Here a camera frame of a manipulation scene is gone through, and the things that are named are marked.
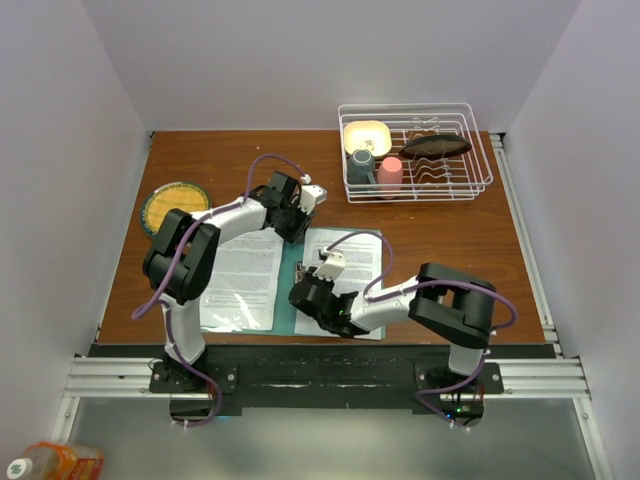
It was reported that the white wire dish rack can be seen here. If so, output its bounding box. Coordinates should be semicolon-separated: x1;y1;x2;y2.
338;102;493;204

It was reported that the round woven yellow coaster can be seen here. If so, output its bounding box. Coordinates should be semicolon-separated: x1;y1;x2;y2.
139;181;212;238

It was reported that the metal folder clip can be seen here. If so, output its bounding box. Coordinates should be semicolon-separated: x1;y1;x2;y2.
294;261;306;284

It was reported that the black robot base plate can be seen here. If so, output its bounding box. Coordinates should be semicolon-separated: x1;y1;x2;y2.
149;345;504;424

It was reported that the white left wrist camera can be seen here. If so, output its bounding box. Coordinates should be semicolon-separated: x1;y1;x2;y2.
298;184;328;214

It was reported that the grey-blue mug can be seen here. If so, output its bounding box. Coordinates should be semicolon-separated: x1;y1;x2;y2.
347;149;376;185

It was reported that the pink cup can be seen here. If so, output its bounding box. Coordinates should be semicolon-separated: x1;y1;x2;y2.
376;156;404;200

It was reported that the dark brown oval plate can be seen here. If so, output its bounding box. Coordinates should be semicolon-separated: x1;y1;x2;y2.
398;134;472;160

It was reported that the printed white paper sheet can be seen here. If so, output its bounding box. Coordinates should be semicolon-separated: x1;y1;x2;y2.
199;229;283;333

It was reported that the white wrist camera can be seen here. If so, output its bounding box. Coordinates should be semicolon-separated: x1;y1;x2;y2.
298;184;328;214
313;247;346;282

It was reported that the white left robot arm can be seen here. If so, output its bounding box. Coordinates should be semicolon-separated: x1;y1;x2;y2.
132;171;327;392

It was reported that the cream square bowl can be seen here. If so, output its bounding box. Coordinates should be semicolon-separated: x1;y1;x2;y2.
342;120;392;158

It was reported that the orange drink bottle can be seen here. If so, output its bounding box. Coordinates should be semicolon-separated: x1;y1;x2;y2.
6;442;104;480

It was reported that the green file folder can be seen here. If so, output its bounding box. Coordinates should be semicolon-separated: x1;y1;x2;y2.
199;227;387;341

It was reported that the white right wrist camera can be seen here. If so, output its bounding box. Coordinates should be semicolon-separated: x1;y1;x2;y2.
313;247;346;282

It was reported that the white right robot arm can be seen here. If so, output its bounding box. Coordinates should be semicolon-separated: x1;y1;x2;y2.
289;263;499;393

